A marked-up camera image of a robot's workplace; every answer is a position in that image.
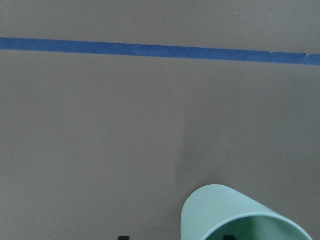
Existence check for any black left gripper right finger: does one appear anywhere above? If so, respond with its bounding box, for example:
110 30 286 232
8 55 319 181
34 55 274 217
223 235 237 240

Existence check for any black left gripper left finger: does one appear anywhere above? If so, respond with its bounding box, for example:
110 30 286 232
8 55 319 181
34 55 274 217
118 236 130 240

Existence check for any pale green cup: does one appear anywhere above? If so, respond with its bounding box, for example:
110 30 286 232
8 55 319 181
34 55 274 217
180 184 311 240

